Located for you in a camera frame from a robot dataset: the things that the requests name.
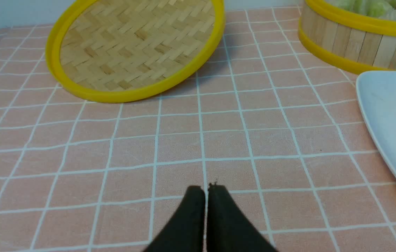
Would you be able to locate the pink grid tablecloth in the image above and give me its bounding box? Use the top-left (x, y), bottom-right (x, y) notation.
top-left (0, 7), bottom-right (396, 252)

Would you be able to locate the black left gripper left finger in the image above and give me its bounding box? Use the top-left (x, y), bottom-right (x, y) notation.
top-left (145, 185), bottom-right (205, 252)

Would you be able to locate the green dumpling in steamer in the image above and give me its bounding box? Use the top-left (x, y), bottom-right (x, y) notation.
top-left (366, 0), bottom-right (394, 18)

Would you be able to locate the woven bamboo steamer lid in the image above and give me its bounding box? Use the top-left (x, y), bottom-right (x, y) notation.
top-left (45, 0), bottom-right (225, 103)

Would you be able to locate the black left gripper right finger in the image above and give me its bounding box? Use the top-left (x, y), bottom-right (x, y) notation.
top-left (207, 184), bottom-right (277, 252)

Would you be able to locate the bamboo steamer basket yellow rim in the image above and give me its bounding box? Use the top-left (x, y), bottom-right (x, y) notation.
top-left (298, 0), bottom-right (396, 74)

